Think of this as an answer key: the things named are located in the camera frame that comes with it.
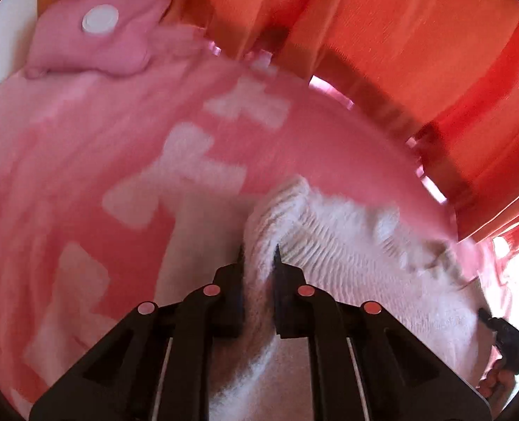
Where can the person's right hand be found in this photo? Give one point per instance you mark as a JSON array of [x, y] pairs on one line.
[[496, 386]]

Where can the orange curtain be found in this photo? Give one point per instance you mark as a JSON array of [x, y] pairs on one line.
[[395, 30]]

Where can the pink cloth bundle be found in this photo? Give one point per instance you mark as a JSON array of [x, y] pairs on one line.
[[128, 48]]

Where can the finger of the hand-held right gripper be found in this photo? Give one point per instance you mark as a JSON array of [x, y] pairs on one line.
[[511, 342]]

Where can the white round disc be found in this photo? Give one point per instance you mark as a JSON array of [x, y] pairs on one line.
[[100, 18]]

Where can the white knit small garment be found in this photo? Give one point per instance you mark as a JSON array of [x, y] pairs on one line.
[[356, 272]]

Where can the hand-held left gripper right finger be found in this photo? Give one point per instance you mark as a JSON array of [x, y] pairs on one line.
[[283, 302]]

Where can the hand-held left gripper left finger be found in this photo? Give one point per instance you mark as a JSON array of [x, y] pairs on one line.
[[235, 298]]

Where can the pink blanket with white pattern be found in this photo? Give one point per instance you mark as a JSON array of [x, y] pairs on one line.
[[88, 149]]

